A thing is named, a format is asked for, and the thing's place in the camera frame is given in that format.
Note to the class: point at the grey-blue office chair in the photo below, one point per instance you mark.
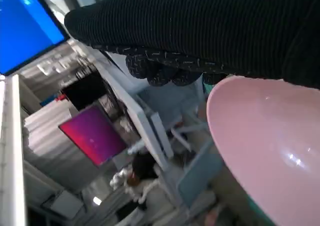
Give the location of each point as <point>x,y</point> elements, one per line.
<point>197,173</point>

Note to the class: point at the blue computer monitor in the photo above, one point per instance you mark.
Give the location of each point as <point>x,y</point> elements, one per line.
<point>25,23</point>

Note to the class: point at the purple computer monitor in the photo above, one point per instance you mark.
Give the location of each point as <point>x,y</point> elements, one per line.
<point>92,133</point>

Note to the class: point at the person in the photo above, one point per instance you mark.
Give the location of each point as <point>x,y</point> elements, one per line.
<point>145,168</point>

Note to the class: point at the pink bowl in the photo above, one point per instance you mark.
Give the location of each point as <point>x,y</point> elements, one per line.
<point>270,140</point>

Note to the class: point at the white desk partition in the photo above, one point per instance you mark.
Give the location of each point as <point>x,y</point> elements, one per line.
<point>12,148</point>

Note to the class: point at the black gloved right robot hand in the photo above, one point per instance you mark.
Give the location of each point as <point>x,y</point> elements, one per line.
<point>200,23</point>

